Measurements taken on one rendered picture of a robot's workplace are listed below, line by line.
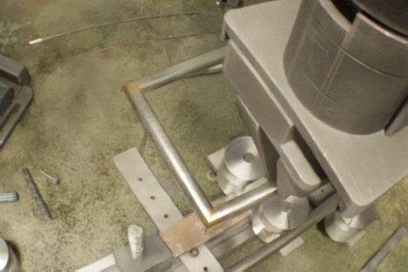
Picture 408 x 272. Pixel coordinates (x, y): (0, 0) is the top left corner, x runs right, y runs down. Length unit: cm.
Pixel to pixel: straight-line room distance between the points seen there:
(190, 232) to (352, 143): 29
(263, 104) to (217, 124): 40
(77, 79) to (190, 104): 16
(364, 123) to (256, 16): 7
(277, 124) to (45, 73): 50
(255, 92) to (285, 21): 4
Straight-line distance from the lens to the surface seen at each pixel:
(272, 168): 24
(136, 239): 33
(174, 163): 25
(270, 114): 18
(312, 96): 16
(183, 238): 43
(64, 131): 57
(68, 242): 51
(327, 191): 52
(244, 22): 19
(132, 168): 49
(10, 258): 48
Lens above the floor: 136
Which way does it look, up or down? 56 degrees down
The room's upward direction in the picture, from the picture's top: 12 degrees clockwise
